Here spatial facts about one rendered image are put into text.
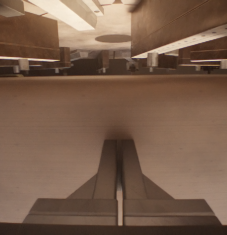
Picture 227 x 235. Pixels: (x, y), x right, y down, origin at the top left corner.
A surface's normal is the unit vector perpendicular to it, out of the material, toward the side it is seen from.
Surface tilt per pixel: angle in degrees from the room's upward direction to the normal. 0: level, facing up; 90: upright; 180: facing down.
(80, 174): 90
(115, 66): 90
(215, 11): 90
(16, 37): 90
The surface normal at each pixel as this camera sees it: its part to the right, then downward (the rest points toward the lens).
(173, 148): 0.01, 0.25
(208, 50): -0.57, 0.21
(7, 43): 0.82, 0.13
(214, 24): -0.98, 0.06
